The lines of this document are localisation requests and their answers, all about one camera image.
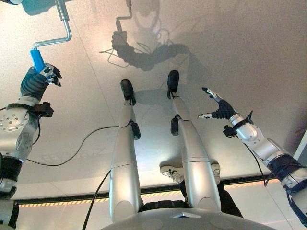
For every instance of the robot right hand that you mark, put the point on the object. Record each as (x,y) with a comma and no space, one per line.
(226,110)

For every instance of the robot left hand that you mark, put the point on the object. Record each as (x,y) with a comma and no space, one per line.
(31,83)

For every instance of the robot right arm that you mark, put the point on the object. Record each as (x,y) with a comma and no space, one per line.
(259,141)

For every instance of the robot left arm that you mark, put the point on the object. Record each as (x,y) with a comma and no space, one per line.
(16,134)

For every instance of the robot right leg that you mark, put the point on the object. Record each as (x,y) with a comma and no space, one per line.
(194,153)

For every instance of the robot leg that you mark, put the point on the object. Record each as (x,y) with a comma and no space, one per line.
(194,153)
(124,163)

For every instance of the person's white shoe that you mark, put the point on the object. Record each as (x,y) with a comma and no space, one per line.
(171,173)
(216,171)

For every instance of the person's leg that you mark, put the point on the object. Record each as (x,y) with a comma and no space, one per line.
(227,201)

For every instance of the robot left leg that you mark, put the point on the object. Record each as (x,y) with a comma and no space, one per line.
(124,163)

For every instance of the robot silver torso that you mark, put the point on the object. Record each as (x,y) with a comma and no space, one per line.
(187,220)

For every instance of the black floor track strip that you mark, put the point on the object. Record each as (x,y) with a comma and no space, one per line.
(79,195)

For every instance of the yellow black hazard tape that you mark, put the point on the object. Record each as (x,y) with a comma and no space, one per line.
(60,203)

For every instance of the hospital bed frame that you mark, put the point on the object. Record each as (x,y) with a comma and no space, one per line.
(36,6)

